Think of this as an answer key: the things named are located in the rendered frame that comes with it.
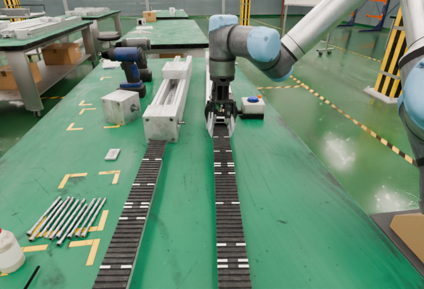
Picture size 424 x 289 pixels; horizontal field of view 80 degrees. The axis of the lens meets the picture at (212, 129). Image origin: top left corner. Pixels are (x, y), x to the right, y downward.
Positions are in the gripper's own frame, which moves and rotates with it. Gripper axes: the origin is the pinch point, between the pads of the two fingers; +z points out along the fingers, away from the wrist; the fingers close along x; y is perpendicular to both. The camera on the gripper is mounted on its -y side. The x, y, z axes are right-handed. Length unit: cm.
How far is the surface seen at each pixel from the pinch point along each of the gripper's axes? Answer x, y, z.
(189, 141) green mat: -10.1, 2.5, 1.8
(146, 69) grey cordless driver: -37, -61, -5
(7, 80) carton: -230, -210, 46
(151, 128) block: -21.7, 3.3, -3.5
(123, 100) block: -33.5, -10.1, -7.7
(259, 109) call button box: 14.8, -13.6, -2.3
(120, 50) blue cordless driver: -41, -37, -19
